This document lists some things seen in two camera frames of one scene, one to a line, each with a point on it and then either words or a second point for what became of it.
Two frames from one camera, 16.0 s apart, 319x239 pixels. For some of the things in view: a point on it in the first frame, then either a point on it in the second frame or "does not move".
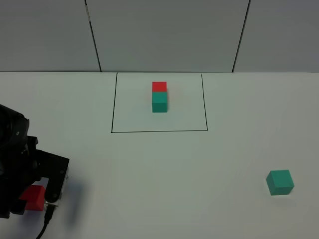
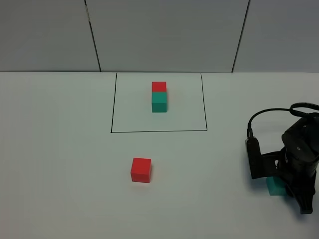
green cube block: x=279 y=182 does not move
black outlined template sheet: x=132 y=105 does not move
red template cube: x=159 y=86 does not move
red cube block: x=34 y=195 → x=140 y=170
